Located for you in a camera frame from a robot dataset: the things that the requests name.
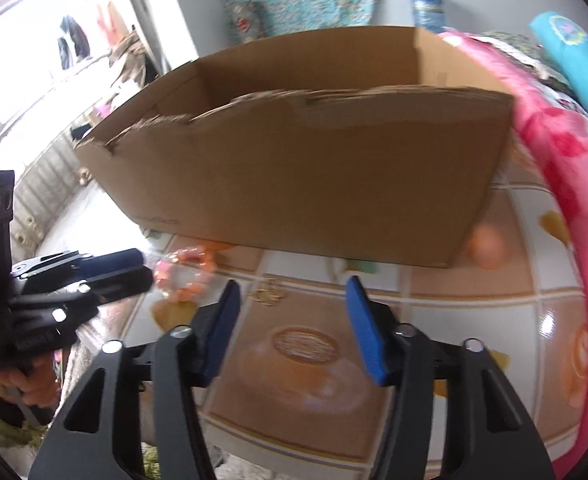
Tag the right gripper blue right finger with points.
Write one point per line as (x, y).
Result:
(398, 356)

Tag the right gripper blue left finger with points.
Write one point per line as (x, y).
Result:
(185, 358)

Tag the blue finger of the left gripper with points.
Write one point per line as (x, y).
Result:
(76, 266)
(94, 292)

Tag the left hand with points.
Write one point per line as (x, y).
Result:
(41, 387)

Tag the brown cardboard box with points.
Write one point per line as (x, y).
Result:
(372, 143)

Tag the patterned folded cushion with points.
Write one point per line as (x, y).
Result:
(248, 20)

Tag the pink floral blanket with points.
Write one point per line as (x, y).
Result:
(557, 139)

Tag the blue cartoon pillow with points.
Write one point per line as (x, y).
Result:
(567, 44)

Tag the blue water bottle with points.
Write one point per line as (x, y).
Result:
(429, 15)

